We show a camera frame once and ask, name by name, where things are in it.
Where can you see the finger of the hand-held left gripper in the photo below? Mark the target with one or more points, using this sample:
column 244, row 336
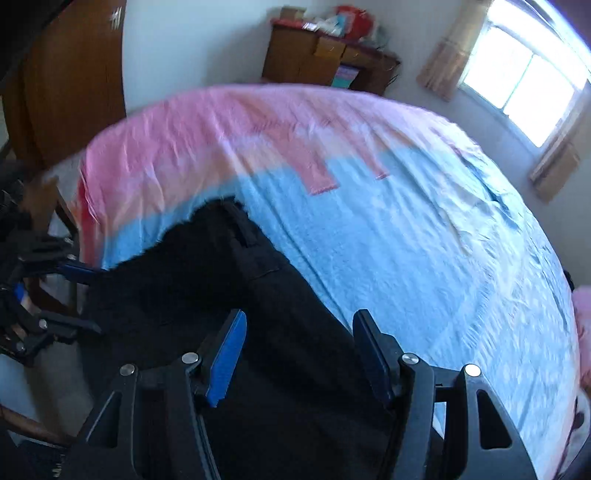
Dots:
column 81, row 273
column 64, row 326

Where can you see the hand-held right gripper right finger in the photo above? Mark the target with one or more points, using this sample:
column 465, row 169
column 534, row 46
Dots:
column 371, row 357

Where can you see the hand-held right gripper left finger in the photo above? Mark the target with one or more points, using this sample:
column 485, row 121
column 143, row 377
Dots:
column 226, row 357

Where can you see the black pants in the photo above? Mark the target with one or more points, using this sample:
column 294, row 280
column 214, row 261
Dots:
column 277, row 323

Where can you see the wooden chair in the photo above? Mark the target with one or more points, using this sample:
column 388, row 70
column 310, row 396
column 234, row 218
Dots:
column 44, row 198

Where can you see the blue pink printed blanket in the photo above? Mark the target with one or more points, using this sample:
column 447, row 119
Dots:
column 392, row 230

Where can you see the pink quilt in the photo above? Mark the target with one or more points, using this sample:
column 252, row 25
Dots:
column 582, row 314

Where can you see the beige curtain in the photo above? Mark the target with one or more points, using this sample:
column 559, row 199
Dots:
column 450, row 55
column 558, row 161

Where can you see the stack of folded cloths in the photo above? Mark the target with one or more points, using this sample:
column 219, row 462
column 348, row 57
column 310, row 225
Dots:
column 345, row 77

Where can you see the wooden cabinet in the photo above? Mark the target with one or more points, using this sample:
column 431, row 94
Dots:
column 295, row 60

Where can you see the window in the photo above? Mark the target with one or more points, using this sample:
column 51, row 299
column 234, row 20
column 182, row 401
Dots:
column 521, row 78

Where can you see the cardboard box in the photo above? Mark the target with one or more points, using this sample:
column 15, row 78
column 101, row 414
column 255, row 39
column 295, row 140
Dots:
column 291, row 13

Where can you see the red bag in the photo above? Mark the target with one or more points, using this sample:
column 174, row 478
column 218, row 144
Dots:
column 353, row 21

